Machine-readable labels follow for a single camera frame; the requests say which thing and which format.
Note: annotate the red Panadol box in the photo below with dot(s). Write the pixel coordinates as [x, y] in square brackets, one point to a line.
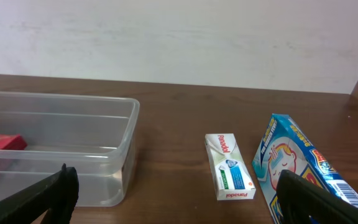
[2, 143]

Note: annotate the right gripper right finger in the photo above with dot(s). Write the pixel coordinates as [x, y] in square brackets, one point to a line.
[302, 202]

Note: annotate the blue Kool Fever box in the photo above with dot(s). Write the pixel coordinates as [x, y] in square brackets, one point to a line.
[285, 147]

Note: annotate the clear plastic container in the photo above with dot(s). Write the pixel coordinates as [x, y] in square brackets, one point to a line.
[93, 134]

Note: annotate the white Panadol box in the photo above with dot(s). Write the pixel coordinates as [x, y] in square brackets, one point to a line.
[231, 178]

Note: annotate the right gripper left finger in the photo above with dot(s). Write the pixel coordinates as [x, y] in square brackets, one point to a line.
[55, 197]

